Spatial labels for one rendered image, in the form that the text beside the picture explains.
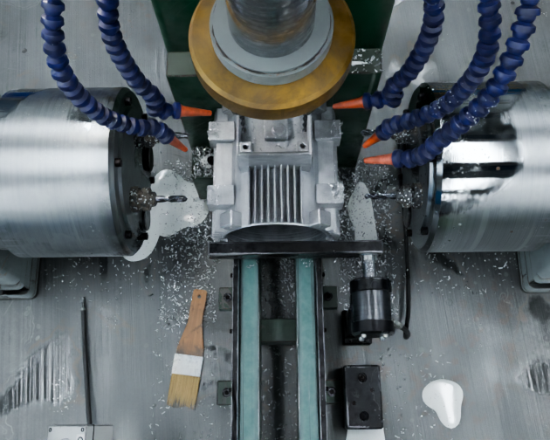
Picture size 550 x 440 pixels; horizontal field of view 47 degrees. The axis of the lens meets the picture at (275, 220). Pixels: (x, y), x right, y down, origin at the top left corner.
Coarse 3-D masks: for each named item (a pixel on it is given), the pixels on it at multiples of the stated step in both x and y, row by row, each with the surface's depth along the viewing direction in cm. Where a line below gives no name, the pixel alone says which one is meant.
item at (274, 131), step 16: (240, 128) 87; (256, 128) 89; (272, 128) 87; (288, 128) 89; (240, 144) 85; (256, 144) 88; (272, 144) 88; (288, 144) 88; (304, 144) 85; (240, 160) 86; (256, 160) 86; (272, 160) 86; (288, 160) 86; (304, 160) 87
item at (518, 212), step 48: (432, 96) 87; (528, 96) 86; (480, 144) 83; (528, 144) 83; (432, 192) 86; (480, 192) 83; (528, 192) 83; (432, 240) 88; (480, 240) 88; (528, 240) 88
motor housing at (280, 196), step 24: (216, 120) 98; (312, 120) 94; (216, 168) 93; (288, 168) 88; (312, 168) 92; (336, 168) 96; (240, 192) 90; (264, 192) 89; (288, 192) 87; (312, 192) 90; (216, 216) 92; (264, 216) 88; (288, 216) 86; (336, 216) 92; (216, 240) 96; (240, 240) 100; (264, 240) 102; (288, 240) 102; (312, 240) 100
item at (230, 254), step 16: (224, 240) 94; (336, 240) 93; (352, 240) 93; (368, 240) 93; (224, 256) 93; (240, 256) 93; (256, 256) 93; (272, 256) 94; (288, 256) 94; (304, 256) 94; (320, 256) 94; (336, 256) 94; (352, 256) 94; (368, 256) 93
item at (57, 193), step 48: (48, 96) 88; (96, 96) 88; (0, 144) 83; (48, 144) 83; (96, 144) 83; (144, 144) 95; (0, 192) 84; (48, 192) 84; (96, 192) 84; (144, 192) 91; (0, 240) 90; (48, 240) 88; (96, 240) 88
